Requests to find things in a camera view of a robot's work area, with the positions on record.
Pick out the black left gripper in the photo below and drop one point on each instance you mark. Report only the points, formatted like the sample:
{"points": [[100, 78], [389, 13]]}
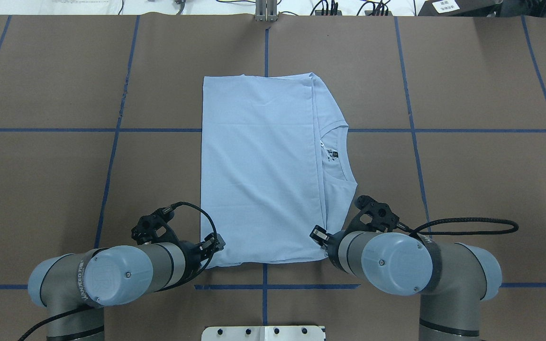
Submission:
{"points": [[189, 253]]}

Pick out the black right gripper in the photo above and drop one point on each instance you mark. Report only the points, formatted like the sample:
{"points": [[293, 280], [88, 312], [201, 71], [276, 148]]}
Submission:
{"points": [[331, 243]]}

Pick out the light blue t-shirt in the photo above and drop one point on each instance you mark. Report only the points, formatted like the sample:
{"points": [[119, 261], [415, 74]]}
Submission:
{"points": [[265, 180]]}

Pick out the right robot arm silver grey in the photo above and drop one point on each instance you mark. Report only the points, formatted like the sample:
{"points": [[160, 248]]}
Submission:
{"points": [[451, 278]]}

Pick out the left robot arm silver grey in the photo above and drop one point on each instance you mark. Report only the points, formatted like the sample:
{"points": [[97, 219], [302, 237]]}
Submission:
{"points": [[76, 288]]}

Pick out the white shirt hang tag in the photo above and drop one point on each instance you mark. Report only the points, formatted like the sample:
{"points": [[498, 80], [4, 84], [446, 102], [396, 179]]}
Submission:
{"points": [[330, 153]]}

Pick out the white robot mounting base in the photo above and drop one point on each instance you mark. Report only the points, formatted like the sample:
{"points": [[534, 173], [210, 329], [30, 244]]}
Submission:
{"points": [[265, 333]]}

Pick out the blue tape grid lines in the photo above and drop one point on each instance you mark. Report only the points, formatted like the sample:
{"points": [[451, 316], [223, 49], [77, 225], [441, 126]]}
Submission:
{"points": [[100, 123]]}

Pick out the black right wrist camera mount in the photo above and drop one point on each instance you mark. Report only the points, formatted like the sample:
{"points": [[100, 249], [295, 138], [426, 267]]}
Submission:
{"points": [[372, 216]]}

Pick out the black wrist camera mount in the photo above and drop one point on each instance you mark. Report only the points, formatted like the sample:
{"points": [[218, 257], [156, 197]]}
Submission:
{"points": [[154, 228], [372, 216]]}

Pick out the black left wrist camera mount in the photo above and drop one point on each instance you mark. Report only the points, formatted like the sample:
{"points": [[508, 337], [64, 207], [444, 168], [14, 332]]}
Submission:
{"points": [[154, 228]]}

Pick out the aluminium frame post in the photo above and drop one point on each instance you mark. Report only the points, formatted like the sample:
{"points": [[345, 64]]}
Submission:
{"points": [[266, 10]]}

